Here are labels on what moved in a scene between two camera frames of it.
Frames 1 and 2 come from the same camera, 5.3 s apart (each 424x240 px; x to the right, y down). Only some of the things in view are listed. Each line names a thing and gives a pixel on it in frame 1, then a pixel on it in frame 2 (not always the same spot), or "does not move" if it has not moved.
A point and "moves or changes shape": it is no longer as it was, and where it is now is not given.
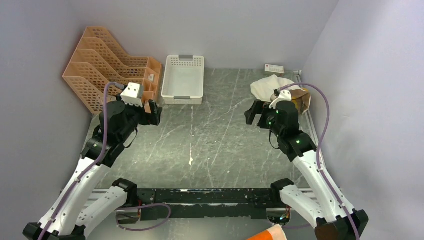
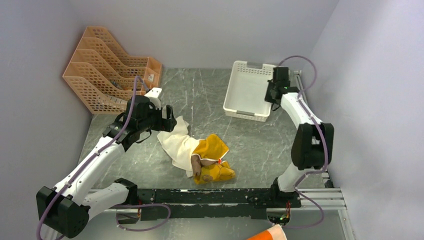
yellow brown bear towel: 301,98 moves or changes shape
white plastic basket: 183,79 → 245,97
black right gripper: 258,107 → 268,97
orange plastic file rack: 101,68 does not move
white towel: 264,89 → 179,146
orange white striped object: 276,232 does not move
